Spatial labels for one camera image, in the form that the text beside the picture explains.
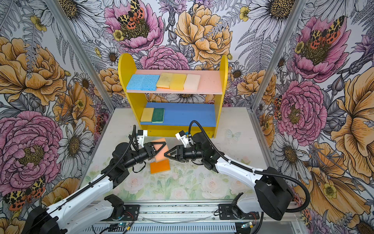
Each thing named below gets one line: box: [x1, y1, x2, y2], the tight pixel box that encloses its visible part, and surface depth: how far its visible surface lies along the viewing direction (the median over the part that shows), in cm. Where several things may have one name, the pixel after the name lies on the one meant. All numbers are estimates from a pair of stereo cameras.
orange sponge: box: [149, 158, 171, 175], surface depth 90 cm
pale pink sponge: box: [183, 74, 201, 91], surface depth 76 cm
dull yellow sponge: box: [156, 72, 173, 89], surface depth 78 cm
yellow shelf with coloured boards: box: [118, 53, 229, 138], surface depth 87 cm
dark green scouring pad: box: [151, 108, 165, 124], surface depth 99 cm
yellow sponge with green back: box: [140, 107, 155, 123], surface depth 99 cm
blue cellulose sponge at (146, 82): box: [135, 74, 160, 92], surface depth 78 cm
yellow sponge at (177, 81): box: [169, 73, 187, 91], surface depth 76 cm
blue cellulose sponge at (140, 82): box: [126, 74, 154, 92], surface depth 77 cm
